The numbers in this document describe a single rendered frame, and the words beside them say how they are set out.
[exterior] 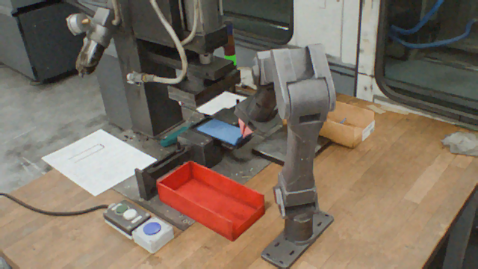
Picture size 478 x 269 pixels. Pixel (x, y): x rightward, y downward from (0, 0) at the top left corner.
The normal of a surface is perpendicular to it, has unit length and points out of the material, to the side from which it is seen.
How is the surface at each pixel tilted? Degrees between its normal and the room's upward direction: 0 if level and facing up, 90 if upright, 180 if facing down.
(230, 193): 90
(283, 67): 39
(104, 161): 1
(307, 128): 104
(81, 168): 1
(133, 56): 90
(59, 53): 90
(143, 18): 90
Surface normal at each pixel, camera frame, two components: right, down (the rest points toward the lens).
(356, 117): -0.64, 0.43
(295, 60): 0.12, 0.08
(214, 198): -0.07, -0.85
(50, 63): 0.72, 0.32
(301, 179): 0.18, 0.70
